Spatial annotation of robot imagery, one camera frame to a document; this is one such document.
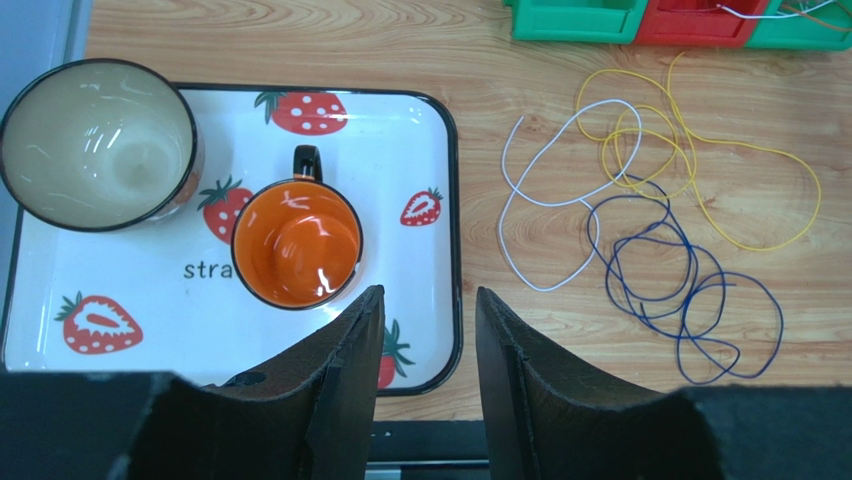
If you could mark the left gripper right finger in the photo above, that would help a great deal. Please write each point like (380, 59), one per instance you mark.
(549, 414)

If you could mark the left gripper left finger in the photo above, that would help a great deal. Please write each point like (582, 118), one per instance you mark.
(306, 413)

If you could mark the orange mug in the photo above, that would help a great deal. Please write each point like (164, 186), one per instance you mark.
(297, 243)

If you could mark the strawberry print white tray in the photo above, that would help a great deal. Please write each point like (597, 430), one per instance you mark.
(167, 296)

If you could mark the beige ceramic bowl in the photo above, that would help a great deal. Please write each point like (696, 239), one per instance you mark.
(101, 145)

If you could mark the left green plastic bin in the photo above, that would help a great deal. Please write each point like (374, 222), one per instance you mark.
(589, 21)

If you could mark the green plastic bin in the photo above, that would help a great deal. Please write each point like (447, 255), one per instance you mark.
(811, 25)
(589, 21)

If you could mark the red plastic bin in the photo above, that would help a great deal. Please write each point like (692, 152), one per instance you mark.
(698, 23)

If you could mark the right green plastic bin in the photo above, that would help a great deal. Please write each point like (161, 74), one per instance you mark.
(811, 25)

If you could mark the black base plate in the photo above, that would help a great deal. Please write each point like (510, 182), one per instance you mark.
(408, 450)

